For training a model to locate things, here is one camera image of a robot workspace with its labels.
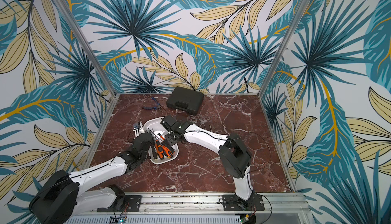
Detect aluminium front rail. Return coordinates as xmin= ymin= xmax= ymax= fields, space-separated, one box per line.
xmin=68 ymin=192 xmax=315 ymax=224

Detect black plastic tool case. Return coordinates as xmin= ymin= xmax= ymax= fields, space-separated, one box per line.
xmin=167 ymin=86 xmax=204 ymax=115

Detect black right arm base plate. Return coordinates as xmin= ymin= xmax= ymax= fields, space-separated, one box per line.
xmin=219 ymin=194 xmax=265 ymax=211

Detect aluminium frame post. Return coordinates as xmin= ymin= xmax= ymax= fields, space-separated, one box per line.
xmin=258 ymin=0 xmax=310 ymax=100
xmin=53 ymin=0 xmax=117 ymax=97

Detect aluminium frame post left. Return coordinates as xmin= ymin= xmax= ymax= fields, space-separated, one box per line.
xmin=53 ymin=0 xmax=117 ymax=97

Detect aluminium frame post right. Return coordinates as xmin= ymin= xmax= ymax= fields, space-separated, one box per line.
xmin=258 ymin=0 xmax=310 ymax=100

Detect white plastic storage box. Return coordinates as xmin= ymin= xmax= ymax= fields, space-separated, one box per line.
xmin=143 ymin=118 xmax=179 ymax=165

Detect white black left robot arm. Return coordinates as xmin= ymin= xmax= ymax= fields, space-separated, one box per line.
xmin=29 ymin=133 xmax=155 ymax=224

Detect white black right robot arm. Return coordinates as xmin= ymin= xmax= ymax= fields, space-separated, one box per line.
xmin=161 ymin=116 xmax=253 ymax=201

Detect blue black cutting pliers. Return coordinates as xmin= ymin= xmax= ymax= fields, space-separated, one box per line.
xmin=142 ymin=97 xmax=163 ymax=111

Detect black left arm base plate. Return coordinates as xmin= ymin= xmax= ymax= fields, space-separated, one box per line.
xmin=97 ymin=195 xmax=142 ymax=213

